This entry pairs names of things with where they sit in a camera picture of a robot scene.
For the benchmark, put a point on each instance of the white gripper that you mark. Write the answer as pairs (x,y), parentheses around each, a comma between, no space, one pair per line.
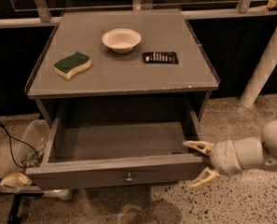
(222,157)

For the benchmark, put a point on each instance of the grey top drawer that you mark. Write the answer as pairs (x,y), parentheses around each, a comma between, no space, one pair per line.
(96,150)

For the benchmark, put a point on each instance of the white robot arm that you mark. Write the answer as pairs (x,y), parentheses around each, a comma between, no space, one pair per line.
(258,152)

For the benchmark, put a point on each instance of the grey drawer cabinet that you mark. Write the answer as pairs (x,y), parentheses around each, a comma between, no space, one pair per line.
(123,83)

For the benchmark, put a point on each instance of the white diagonal pillar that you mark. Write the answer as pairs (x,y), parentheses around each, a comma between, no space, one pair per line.
(261,74)

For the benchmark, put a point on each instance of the white paper bowl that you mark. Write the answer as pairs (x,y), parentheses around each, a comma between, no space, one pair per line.
(121,40)

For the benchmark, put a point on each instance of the green yellow sponge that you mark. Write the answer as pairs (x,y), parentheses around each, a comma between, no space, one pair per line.
(72,65)

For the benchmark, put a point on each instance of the yellow object on ledge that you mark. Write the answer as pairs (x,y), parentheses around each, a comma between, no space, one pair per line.
(272,5)

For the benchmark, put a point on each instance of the clear plastic bin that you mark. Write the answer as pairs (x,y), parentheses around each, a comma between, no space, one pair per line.
(30,155)

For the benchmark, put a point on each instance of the black stand base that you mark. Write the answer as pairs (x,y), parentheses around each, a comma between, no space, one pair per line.
(14,210)

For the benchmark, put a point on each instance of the metal window railing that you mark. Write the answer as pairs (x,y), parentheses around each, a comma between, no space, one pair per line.
(113,8)

